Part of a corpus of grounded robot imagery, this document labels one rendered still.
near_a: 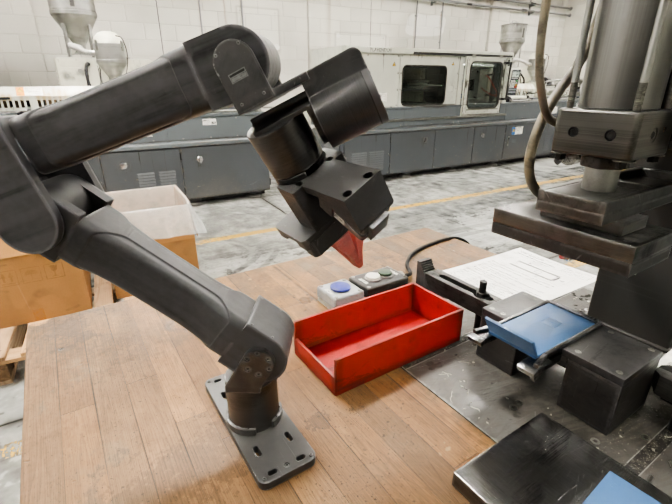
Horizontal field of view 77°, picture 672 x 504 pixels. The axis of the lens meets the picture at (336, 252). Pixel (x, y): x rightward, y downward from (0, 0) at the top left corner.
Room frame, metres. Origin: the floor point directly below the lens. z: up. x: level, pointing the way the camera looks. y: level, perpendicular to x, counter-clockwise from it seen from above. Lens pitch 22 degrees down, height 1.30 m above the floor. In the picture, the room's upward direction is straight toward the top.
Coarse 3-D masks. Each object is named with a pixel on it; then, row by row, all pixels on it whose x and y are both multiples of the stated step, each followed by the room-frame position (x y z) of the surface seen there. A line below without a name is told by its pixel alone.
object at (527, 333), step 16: (512, 320) 0.52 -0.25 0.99; (528, 320) 0.52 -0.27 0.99; (560, 320) 0.52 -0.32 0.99; (576, 320) 0.52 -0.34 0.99; (496, 336) 0.48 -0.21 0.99; (512, 336) 0.45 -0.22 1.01; (528, 336) 0.48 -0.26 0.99; (544, 336) 0.48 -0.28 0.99; (560, 336) 0.48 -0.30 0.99; (528, 352) 0.44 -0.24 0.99
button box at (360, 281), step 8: (440, 240) 1.06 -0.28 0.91; (464, 240) 1.12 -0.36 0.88; (408, 256) 0.94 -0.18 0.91; (408, 264) 0.90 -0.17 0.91; (368, 272) 0.80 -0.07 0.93; (376, 272) 0.80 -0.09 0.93; (392, 272) 0.80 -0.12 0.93; (400, 272) 0.81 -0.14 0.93; (408, 272) 0.84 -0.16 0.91; (352, 280) 0.77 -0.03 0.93; (360, 280) 0.76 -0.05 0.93; (368, 280) 0.76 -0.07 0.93; (376, 280) 0.76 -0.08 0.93; (384, 280) 0.77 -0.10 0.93; (392, 280) 0.77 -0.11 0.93; (400, 280) 0.77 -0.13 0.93; (360, 288) 0.75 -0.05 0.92; (368, 288) 0.73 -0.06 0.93; (376, 288) 0.74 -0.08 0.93; (384, 288) 0.75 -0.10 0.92; (392, 288) 0.76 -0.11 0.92; (368, 296) 0.73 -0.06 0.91
